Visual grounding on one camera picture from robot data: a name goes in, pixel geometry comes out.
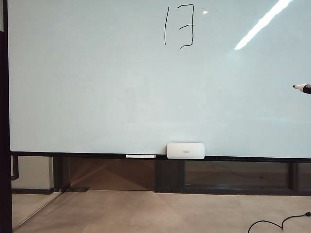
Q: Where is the white marker with black cap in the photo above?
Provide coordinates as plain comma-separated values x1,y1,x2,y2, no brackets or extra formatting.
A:
125,153,156,159

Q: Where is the white marker pen black tip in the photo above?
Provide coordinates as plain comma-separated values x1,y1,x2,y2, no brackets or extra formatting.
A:
292,83,311,95

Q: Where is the black floor plate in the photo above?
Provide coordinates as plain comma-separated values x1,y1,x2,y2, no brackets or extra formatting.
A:
69,186,91,193

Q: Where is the clear glass side partition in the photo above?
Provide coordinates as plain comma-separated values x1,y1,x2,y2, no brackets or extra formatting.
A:
10,155,62,230

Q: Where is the white glass whiteboard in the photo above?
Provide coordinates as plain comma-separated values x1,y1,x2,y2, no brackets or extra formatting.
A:
7,0,311,162

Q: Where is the black power cable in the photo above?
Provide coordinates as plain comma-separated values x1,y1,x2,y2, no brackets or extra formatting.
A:
247,211,311,233

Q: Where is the black whiteboard stand frame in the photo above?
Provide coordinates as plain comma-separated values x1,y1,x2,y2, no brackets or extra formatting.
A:
0,0,13,233

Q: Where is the black door handle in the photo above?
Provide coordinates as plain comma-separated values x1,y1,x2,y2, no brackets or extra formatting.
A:
10,155,19,182

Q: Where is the black framed glass partition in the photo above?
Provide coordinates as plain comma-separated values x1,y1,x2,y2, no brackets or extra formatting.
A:
155,158,311,195

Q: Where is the white whiteboard eraser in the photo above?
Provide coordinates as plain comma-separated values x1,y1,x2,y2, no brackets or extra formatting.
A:
166,142,206,160

